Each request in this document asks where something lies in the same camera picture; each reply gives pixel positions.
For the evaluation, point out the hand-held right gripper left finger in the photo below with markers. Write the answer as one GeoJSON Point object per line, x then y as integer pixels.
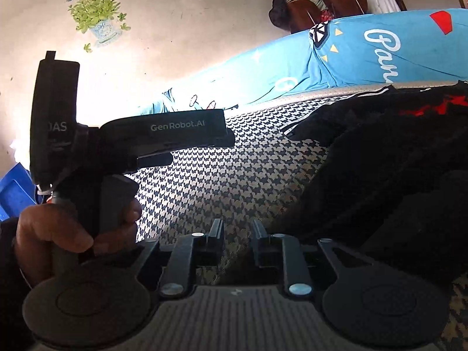
{"type": "Point", "coordinates": [215, 241]}

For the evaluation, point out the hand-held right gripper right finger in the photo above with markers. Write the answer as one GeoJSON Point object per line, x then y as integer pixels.
{"type": "Point", "coordinates": [260, 243]}

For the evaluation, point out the black t-shirt red print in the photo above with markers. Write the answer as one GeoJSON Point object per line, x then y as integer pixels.
{"type": "Point", "coordinates": [384, 172]}

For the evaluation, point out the red patterned cloth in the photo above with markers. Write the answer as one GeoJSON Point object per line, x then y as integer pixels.
{"type": "Point", "coordinates": [326, 15]}

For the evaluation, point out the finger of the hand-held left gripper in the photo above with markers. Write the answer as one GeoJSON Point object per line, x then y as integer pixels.
{"type": "Point", "coordinates": [204, 144]}
{"type": "Point", "coordinates": [153, 161]}

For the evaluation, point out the brown wooden chair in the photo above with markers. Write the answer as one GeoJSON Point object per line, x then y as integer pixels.
{"type": "Point", "coordinates": [303, 16]}
{"type": "Point", "coordinates": [343, 2]}

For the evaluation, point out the person's left hand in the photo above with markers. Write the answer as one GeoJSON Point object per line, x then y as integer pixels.
{"type": "Point", "coordinates": [47, 226]}

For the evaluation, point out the black jacket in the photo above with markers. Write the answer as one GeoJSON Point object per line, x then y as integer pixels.
{"type": "Point", "coordinates": [278, 11]}

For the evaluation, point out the houndstooth sofa seat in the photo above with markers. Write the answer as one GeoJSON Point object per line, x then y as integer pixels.
{"type": "Point", "coordinates": [204, 190]}

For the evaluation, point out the blue plastic bin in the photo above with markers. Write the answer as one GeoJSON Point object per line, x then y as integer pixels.
{"type": "Point", "coordinates": [16, 190]}

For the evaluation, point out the blue printed sofa cover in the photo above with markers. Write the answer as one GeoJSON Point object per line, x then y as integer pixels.
{"type": "Point", "coordinates": [285, 65]}

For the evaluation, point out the table with white tablecloth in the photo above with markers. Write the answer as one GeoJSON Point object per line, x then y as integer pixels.
{"type": "Point", "coordinates": [382, 2]}

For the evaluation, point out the large green plant wall sticker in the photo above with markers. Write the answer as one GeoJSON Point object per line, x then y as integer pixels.
{"type": "Point", "coordinates": [97, 11]}

